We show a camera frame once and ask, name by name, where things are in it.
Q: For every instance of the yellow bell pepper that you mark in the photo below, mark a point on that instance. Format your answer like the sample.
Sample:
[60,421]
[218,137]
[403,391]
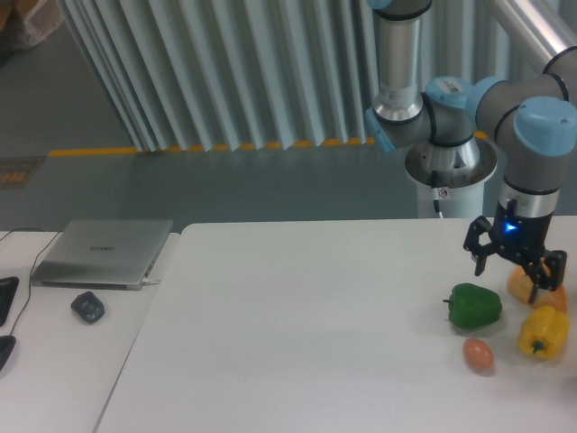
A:
[543,333]

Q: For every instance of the black object at edge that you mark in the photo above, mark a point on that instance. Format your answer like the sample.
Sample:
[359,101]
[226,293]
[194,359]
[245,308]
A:
[7,345]

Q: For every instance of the white folding screen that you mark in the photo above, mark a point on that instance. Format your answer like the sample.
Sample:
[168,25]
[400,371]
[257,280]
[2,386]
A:
[270,74]

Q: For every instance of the dark grey computer mouse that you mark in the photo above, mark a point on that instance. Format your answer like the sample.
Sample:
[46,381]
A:
[88,307]

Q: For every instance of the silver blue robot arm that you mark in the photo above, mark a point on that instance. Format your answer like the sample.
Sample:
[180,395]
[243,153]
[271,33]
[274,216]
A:
[452,128]

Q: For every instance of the brown egg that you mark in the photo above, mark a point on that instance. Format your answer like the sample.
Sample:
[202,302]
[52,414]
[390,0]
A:
[478,354]

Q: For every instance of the orange bread loaf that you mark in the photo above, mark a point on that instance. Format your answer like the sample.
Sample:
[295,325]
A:
[519,286]

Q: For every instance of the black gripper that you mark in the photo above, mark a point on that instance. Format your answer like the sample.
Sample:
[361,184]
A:
[518,239]

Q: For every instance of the silver closed laptop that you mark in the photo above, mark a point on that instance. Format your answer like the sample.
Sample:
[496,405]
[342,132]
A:
[107,254]

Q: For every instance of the green bell pepper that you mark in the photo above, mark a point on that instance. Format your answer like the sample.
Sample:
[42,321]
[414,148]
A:
[471,306]

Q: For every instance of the black keyboard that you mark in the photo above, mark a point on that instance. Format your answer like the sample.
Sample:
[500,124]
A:
[8,288]

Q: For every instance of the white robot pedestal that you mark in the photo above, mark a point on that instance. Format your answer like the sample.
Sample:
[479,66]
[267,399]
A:
[450,182]

